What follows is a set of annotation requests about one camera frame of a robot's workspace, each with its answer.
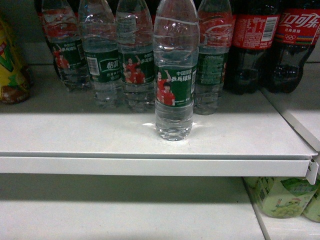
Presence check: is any cola bottle olympic label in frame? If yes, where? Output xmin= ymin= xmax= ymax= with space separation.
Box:
xmin=264 ymin=0 xmax=320 ymax=94

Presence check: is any water bottle barcode label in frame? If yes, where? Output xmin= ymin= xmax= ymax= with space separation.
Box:
xmin=78 ymin=0 xmax=123 ymax=108

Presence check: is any far left water bottle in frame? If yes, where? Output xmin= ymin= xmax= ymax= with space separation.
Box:
xmin=41 ymin=0 xmax=91 ymax=92

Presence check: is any water bottle right text label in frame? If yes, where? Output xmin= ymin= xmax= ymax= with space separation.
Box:
xmin=194 ymin=0 xmax=234 ymax=116

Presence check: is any water bottle athletes label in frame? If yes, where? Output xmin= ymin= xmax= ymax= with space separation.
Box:
xmin=115 ymin=0 xmax=155 ymax=113
xmin=153 ymin=0 xmax=200 ymax=141

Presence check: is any cola bottle red label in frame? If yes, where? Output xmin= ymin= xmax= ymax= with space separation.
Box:
xmin=224 ymin=0 xmax=281 ymax=95

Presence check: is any yellow drink can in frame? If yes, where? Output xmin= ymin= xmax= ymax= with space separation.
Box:
xmin=0 ymin=14 xmax=32 ymax=105

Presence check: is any water bottle athletes label behind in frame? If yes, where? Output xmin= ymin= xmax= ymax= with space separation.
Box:
xmin=115 ymin=0 xmax=155 ymax=113

